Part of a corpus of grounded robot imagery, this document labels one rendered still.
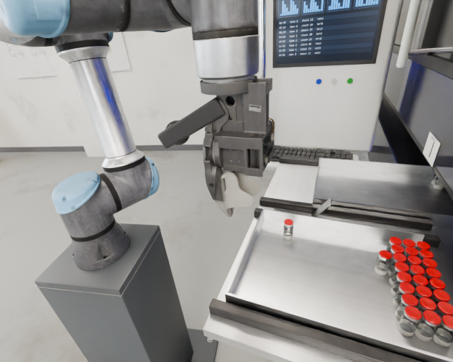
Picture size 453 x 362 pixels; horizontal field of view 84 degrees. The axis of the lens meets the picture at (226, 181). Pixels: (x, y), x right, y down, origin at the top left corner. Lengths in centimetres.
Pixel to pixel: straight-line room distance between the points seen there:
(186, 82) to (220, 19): 304
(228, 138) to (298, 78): 93
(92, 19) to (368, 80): 105
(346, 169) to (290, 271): 50
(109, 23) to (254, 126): 19
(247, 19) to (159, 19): 12
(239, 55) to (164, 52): 309
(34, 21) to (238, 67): 19
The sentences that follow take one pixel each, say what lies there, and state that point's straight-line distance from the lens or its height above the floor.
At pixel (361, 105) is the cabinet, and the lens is 123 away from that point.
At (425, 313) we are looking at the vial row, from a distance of 50.
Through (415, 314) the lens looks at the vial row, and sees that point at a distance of 50.
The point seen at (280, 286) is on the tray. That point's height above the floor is 88.
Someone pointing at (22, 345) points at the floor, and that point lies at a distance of 189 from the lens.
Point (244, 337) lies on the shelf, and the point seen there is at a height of 88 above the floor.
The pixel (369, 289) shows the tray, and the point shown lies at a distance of 56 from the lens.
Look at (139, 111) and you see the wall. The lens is 367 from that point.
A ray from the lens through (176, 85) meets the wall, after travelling 337.
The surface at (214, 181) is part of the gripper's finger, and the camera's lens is 34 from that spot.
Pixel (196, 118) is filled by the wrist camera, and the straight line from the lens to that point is 34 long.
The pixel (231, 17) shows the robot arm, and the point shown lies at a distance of 30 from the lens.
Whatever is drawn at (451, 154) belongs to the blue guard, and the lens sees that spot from 70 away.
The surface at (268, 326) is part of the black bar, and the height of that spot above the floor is 90.
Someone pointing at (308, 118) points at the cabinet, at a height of 95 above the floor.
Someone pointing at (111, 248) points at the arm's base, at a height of 83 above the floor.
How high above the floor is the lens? 130
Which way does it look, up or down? 29 degrees down
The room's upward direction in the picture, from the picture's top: 5 degrees counter-clockwise
